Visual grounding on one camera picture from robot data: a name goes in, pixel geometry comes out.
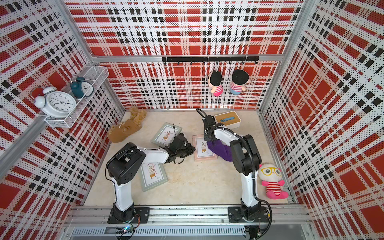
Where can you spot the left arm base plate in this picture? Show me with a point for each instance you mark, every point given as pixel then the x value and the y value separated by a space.
pixel 132 215

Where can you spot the white wire shelf basket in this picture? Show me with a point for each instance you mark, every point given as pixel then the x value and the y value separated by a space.
pixel 93 75

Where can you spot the green circuit board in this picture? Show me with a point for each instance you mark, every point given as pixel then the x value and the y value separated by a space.
pixel 124 230

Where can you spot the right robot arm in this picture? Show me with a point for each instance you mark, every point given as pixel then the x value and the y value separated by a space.
pixel 246 159

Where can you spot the brown plush toy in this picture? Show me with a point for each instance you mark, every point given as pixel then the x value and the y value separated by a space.
pixel 120 132

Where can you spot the white alarm clock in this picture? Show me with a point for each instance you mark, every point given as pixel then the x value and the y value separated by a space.
pixel 55 104

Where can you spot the white tissue box wooden lid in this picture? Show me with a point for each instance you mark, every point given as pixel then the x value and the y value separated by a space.
pixel 230 120

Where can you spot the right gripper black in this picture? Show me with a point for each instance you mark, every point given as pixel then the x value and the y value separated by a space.
pixel 205 138

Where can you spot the black hook rail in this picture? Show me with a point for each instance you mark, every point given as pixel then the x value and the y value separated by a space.
pixel 210 59

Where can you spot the green picture frame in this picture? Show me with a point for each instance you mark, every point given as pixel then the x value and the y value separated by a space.
pixel 152 175
pixel 166 134

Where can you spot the pink picture frame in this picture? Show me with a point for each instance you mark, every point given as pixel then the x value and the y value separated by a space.
pixel 202 152

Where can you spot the purple cloth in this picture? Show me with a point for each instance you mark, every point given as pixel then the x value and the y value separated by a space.
pixel 221 150

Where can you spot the white pink plush toy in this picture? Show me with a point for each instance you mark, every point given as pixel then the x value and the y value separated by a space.
pixel 272 178

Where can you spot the doll with blue clothes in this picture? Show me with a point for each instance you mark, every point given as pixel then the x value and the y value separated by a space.
pixel 239 79

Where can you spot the doll with pink clothes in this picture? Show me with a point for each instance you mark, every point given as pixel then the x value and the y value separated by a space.
pixel 215 83

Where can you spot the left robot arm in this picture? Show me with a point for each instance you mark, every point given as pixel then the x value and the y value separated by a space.
pixel 123 167

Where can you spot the teal alarm clock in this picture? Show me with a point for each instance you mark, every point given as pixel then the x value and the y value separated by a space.
pixel 81 88

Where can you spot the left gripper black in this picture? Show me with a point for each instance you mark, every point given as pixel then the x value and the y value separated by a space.
pixel 190 150

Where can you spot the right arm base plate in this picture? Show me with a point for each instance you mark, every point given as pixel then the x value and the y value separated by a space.
pixel 248 215

